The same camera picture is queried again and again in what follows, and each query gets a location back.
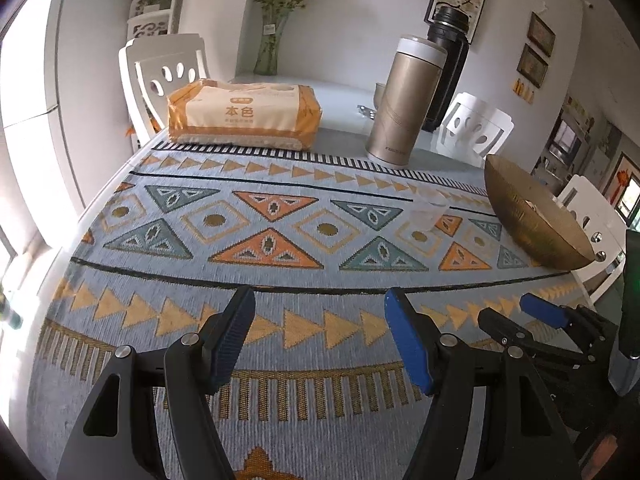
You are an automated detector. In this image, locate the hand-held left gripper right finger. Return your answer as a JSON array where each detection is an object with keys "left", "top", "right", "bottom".
[{"left": 384, "top": 287, "right": 583, "bottom": 480}]

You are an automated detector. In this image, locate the golden woven bowl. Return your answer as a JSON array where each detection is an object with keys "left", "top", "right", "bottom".
[{"left": 484, "top": 154, "right": 598, "bottom": 271}]

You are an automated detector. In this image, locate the white carved shelf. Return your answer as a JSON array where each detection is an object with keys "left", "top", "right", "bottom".
[{"left": 127, "top": 0, "right": 182, "bottom": 38}]

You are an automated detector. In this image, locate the black thermos flask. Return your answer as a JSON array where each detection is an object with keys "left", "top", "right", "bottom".
[{"left": 422, "top": 4, "right": 471, "bottom": 133}]

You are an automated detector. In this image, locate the gold thermos bottle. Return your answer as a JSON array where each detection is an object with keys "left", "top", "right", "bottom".
[{"left": 365, "top": 35, "right": 448, "bottom": 168}]

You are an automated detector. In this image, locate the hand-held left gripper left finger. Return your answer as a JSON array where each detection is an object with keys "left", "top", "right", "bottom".
[{"left": 56, "top": 286, "right": 257, "bottom": 480}]

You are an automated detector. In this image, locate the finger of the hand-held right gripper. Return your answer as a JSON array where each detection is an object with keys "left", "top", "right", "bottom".
[
  {"left": 520, "top": 293, "right": 611, "bottom": 361},
  {"left": 477, "top": 307, "right": 581, "bottom": 368}
]

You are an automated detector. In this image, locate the framed picture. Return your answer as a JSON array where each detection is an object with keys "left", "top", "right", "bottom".
[
  {"left": 516, "top": 44, "right": 549, "bottom": 88},
  {"left": 528, "top": 11, "right": 557, "bottom": 57}
]

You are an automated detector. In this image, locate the white chair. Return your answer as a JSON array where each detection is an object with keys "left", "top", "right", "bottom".
[
  {"left": 432, "top": 91, "right": 515, "bottom": 168},
  {"left": 118, "top": 34, "right": 207, "bottom": 148},
  {"left": 555, "top": 175, "right": 628, "bottom": 303}
]

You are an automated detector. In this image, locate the glass vase with flowers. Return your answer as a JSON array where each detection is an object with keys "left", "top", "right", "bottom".
[{"left": 252, "top": 0, "right": 325, "bottom": 77}]

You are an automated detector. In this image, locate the clear plastic cup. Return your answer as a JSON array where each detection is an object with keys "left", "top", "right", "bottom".
[{"left": 407, "top": 187, "right": 451, "bottom": 231}]

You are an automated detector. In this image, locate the patterned table mat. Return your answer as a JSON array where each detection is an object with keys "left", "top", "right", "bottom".
[{"left": 27, "top": 142, "right": 601, "bottom": 480}]

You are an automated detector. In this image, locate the tissue pack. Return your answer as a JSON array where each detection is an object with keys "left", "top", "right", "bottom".
[{"left": 166, "top": 79, "right": 322, "bottom": 151}]

